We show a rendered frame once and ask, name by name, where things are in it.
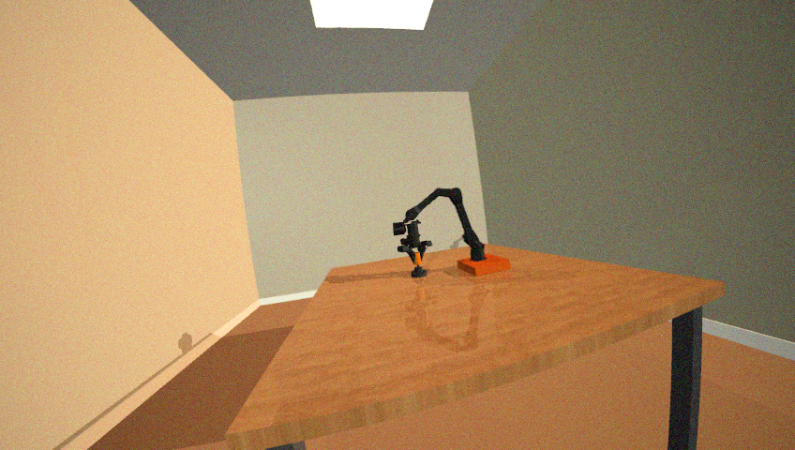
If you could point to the black round pedestal with short shaft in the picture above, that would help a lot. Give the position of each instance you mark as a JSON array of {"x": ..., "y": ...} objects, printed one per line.
[{"x": 419, "y": 272}]

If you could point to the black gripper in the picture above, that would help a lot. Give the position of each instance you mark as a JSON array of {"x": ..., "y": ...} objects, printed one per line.
[{"x": 414, "y": 242}]

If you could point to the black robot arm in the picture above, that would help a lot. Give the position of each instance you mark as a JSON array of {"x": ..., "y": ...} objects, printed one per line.
[{"x": 469, "y": 236}]

